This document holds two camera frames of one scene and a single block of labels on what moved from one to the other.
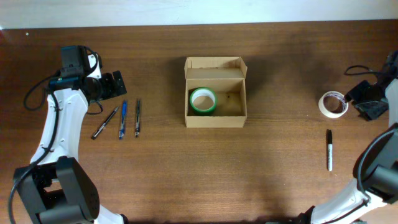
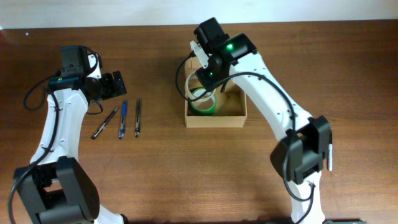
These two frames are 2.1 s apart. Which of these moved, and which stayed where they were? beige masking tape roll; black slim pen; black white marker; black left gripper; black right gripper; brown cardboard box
Moved: black right gripper; beige masking tape roll
Stayed: black left gripper; black white marker; black slim pen; brown cardboard box
